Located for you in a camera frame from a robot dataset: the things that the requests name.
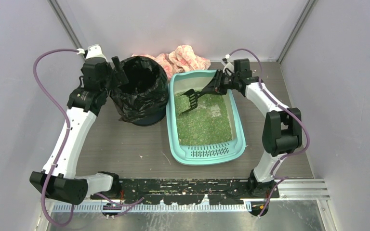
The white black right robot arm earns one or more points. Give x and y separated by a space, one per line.
282 125

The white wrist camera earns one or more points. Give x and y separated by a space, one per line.
95 51
228 66

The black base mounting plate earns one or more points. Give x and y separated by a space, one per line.
190 191

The bin with black bag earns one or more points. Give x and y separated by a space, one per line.
142 101

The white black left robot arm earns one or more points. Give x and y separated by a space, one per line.
57 180

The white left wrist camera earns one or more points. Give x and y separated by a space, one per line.
95 51

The green litter pellets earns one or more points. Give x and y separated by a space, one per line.
207 124

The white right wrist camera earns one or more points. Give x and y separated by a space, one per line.
228 66

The black litter scoop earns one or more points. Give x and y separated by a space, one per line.
193 99

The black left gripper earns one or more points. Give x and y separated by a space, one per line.
113 76

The pink patterned cloth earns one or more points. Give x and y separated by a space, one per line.
182 59

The teal litter box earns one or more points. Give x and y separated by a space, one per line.
211 154

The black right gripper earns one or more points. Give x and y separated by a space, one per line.
218 84

